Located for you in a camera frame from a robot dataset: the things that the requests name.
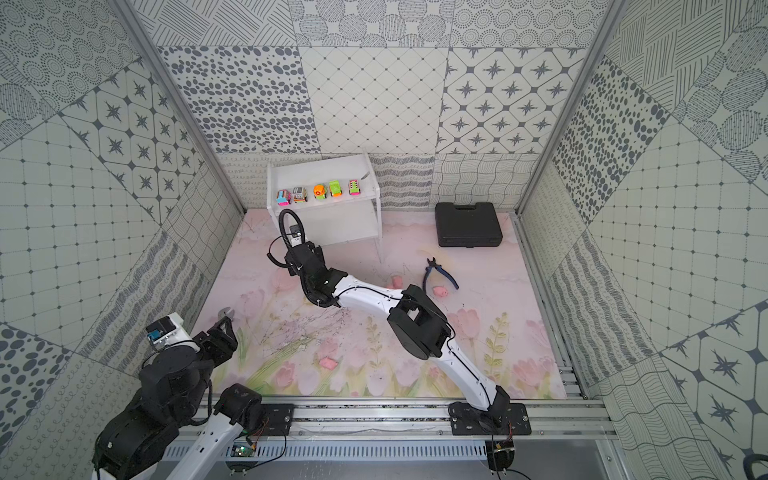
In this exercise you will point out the pink teal toy truck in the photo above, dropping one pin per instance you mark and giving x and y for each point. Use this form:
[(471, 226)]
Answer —
[(283, 198)]

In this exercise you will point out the orange green toy dump truck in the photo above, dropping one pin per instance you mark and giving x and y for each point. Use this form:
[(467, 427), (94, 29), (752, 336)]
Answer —
[(335, 189)]

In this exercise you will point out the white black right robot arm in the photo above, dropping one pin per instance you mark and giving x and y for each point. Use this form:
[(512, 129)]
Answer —
[(420, 326)]

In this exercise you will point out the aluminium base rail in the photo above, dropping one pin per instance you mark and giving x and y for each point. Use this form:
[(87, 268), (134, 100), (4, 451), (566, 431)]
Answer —
[(395, 429)]

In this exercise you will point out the pink green toy truck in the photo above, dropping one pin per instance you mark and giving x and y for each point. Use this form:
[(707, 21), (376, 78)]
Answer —
[(354, 188)]

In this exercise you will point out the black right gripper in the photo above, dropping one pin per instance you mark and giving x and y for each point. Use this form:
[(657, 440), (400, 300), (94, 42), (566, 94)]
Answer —
[(319, 252)]

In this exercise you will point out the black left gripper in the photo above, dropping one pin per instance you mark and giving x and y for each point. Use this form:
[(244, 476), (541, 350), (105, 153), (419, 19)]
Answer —
[(218, 339)]

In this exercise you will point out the green orange toy mixer truck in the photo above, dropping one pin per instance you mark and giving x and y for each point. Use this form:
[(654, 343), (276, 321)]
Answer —
[(320, 191)]

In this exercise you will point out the orange handled adjustable wrench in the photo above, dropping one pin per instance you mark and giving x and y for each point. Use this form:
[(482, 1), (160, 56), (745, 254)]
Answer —
[(226, 312)]

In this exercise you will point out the white two-tier shelf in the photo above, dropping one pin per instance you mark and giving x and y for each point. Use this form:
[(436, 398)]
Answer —
[(337, 200)]

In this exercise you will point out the black plastic tool case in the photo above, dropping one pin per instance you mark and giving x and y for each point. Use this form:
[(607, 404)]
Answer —
[(468, 226)]

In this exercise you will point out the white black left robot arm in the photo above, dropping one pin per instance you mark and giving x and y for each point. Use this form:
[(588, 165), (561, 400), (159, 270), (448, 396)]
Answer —
[(176, 391)]

